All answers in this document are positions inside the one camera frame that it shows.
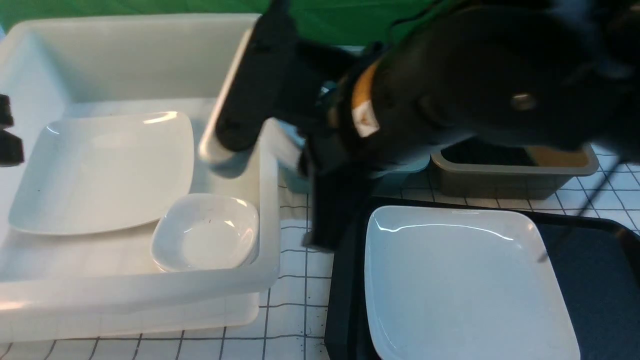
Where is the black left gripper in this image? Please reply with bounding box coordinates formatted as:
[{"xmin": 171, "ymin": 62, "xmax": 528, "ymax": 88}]
[{"xmin": 0, "ymin": 94, "xmax": 25, "ymax": 167}]

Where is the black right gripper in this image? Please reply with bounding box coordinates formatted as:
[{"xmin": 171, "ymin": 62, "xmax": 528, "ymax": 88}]
[{"xmin": 297, "ymin": 60, "xmax": 401, "ymax": 252}]

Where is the white square rice plate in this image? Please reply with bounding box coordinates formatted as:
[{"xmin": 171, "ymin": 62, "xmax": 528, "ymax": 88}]
[{"xmin": 364, "ymin": 205, "xmax": 581, "ymax": 360}]

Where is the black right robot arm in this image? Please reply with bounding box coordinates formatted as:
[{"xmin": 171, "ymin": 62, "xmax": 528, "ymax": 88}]
[{"xmin": 298, "ymin": 0, "xmax": 639, "ymax": 252}]

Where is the white square plate in tub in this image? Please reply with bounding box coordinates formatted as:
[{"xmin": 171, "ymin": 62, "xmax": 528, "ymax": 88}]
[{"xmin": 7, "ymin": 111, "xmax": 195, "ymax": 236}]

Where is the teal plastic bin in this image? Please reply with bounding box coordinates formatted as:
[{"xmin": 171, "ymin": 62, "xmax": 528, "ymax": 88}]
[{"xmin": 280, "ymin": 45, "xmax": 431, "ymax": 195}]

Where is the large white plastic tub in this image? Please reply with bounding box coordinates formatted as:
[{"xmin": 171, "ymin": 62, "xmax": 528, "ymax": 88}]
[{"xmin": 1, "ymin": 14, "xmax": 281, "ymax": 343}]

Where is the white grid tablecloth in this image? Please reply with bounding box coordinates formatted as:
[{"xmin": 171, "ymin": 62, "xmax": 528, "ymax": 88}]
[{"xmin": 0, "ymin": 145, "xmax": 640, "ymax": 360}]

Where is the small white bowl in tub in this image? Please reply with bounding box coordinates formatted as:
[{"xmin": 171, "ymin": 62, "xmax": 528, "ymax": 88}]
[{"xmin": 150, "ymin": 193, "xmax": 259, "ymax": 272}]

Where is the bundle of black chopsticks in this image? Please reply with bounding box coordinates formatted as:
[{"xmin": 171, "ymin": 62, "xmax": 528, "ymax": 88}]
[{"xmin": 441, "ymin": 137, "xmax": 535, "ymax": 167}]

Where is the green cloth backdrop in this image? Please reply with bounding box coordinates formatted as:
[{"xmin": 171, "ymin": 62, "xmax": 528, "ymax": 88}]
[{"xmin": 0, "ymin": 0, "xmax": 430, "ymax": 46}]

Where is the brown plastic bin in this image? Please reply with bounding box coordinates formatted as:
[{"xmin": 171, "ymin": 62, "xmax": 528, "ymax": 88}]
[{"xmin": 430, "ymin": 145, "xmax": 600, "ymax": 199}]

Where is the black serving tray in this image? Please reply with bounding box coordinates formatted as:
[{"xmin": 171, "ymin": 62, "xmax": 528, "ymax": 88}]
[{"xmin": 324, "ymin": 197, "xmax": 640, "ymax": 360}]

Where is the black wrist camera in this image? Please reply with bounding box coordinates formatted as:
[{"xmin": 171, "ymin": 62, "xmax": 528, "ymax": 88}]
[{"xmin": 199, "ymin": 0, "xmax": 351, "ymax": 178}]

